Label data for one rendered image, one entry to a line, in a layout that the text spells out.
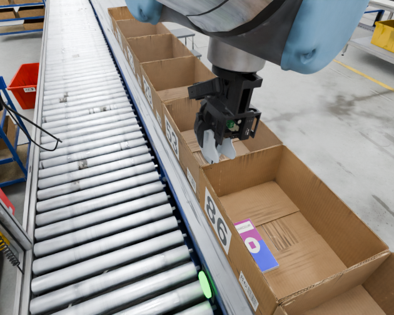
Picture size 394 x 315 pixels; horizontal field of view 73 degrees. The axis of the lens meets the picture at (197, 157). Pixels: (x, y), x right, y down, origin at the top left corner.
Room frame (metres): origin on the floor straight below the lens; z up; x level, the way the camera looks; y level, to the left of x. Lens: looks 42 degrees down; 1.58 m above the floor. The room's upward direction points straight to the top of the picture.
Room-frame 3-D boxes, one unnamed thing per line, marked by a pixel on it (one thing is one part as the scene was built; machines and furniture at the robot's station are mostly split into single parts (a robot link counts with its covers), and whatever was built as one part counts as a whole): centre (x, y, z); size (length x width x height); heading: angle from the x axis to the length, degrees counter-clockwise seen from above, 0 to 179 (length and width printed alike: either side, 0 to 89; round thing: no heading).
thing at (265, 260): (0.40, -0.15, 0.89); 0.16 x 0.07 x 0.02; 21
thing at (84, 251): (0.50, 0.30, 0.72); 0.52 x 0.05 x 0.05; 112
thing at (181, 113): (0.79, -0.07, 0.97); 0.39 x 0.29 x 0.17; 22
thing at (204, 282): (0.32, -0.02, 0.81); 0.07 x 0.01 x 0.07; 22
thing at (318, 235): (0.43, -0.21, 0.96); 0.39 x 0.29 x 0.17; 22
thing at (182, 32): (3.70, 0.23, 0.21); 0.50 x 0.42 x 0.44; 26
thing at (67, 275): (0.44, 0.28, 0.72); 0.52 x 0.05 x 0.05; 112
